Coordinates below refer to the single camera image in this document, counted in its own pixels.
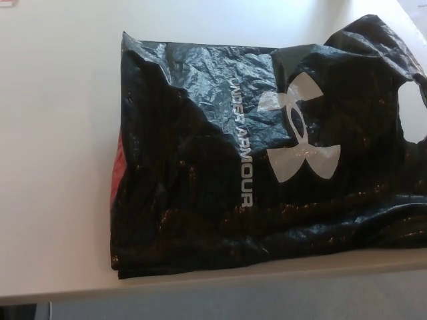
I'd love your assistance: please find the black Under Armour plastic bag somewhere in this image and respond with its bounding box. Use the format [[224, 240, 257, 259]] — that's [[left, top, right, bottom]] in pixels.
[[109, 13, 427, 281]]

